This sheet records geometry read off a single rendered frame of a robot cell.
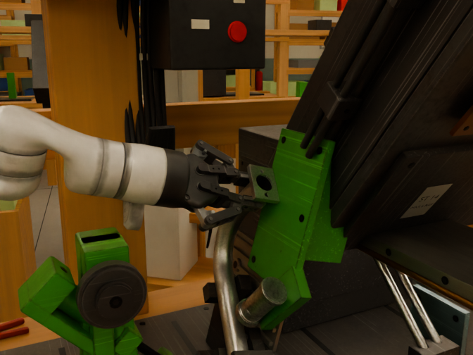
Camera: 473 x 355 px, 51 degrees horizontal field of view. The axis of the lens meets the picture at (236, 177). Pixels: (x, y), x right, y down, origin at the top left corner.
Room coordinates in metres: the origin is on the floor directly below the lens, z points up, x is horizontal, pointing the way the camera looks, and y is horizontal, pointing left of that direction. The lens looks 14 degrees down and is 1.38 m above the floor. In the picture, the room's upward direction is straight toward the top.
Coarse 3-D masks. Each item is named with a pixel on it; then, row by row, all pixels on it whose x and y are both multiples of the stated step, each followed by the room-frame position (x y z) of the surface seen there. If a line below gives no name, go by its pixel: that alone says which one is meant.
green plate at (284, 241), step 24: (288, 144) 0.68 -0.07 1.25; (288, 168) 0.66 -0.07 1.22; (312, 168) 0.61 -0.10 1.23; (288, 192) 0.64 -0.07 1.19; (312, 192) 0.60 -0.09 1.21; (264, 216) 0.68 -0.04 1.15; (288, 216) 0.63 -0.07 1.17; (312, 216) 0.59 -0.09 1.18; (264, 240) 0.66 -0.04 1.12; (288, 240) 0.61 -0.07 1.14; (312, 240) 0.61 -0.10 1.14; (336, 240) 0.63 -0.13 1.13; (264, 264) 0.64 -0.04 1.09; (288, 264) 0.60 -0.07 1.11
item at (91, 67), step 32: (64, 0) 0.83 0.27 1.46; (96, 0) 0.85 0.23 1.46; (64, 32) 0.83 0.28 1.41; (96, 32) 0.85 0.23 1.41; (128, 32) 0.88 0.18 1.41; (64, 64) 0.83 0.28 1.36; (96, 64) 0.85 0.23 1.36; (128, 64) 0.87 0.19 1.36; (64, 96) 0.83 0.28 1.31; (96, 96) 0.85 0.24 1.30; (128, 96) 0.87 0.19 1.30; (96, 128) 0.85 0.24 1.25; (64, 192) 0.82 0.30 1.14; (64, 224) 0.85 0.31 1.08; (96, 224) 0.84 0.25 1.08; (64, 256) 0.89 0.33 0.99
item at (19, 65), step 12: (0, 0) 6.95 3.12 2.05; (12, 0) 6.98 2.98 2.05; (24, 0) 7.27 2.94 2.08; (12, 24) 6.95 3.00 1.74; (24, 24) 6.99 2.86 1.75; (0, 60) 6.98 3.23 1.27; (12, 60) 6.96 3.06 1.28; (24, 60) 7.01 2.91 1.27; (0, 72) 6.85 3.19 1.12; (12, 72) 6.89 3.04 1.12; (24, 72) 6.93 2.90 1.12
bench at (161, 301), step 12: (168, 288) 0.99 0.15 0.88; (180, 288) 0.99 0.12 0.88; (192, 288) 0.99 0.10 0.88; (156, 300) 0.94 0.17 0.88; (168, 300) 0.94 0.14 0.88; (180, 300) 0.94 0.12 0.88; (192, 300) 0.94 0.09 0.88; (156, 312) 0.89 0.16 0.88; (168, 312) 0.89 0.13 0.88; (24, 324) 0.84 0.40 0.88; (36, 324) 0.84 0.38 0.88; (24, 336) 0.80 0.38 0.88; (36, 336) 0.80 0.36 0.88; (48, 336) 0.80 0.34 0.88; (0, 348) 0.76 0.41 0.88; (12, 348) 0.76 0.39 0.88
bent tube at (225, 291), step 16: (256, 176) 0.67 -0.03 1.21; (272, 176) 0.68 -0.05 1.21; (240, 192) 0.69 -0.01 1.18; (256, 192) 0.65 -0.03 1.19; (272, 192) 0.66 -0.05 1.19; (224, 224) 0.71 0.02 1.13; (240, 224) 0.71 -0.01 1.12; (224, 240) 0.70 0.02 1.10; (224, 256) 0.70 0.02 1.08; (224, 272) 0.68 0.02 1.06; (224, 288) 0.66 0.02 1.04; (224, 304) 0.64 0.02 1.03; (224, 320) 0.63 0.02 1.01; (224, 336) 0.62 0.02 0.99; (240, 336) 0.61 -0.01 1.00
